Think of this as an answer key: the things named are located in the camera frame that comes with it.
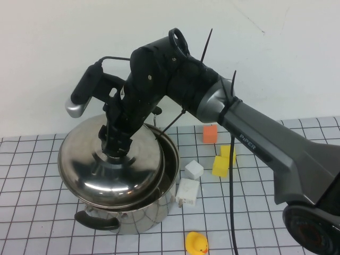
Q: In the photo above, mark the orange foam cube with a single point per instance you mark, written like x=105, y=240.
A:
x=210, y=136

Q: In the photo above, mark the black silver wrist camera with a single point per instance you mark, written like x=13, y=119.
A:
x=85, y=87

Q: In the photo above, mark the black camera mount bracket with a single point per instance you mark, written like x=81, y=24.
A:
x=111, y=82

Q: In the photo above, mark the yellow rubber duck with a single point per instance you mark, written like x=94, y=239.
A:
x=195, y=241

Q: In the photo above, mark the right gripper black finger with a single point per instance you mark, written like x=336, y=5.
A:
x=102, y=136
x=118, y=144

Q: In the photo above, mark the yellow foam cube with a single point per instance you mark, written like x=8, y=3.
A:
x=220, y=167
x=225, y=151

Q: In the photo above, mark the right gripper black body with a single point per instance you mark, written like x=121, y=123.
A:
x=132, y=111

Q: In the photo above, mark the black zip tie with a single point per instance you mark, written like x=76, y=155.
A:
x=233, y=85
x=172, y=122
x=206, y=45

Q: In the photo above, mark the white foam cube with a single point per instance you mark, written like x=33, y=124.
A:
x=193, y=170

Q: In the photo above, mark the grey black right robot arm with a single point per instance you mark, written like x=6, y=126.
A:
x=265, y=148

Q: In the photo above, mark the stainless steel lid black knob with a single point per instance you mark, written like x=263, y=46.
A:
x=87, y=180

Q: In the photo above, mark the white grid-pattern tablecloth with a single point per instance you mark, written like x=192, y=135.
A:
x=21, y=186

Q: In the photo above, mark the white charger plug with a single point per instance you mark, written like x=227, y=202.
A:
x=188, y=191

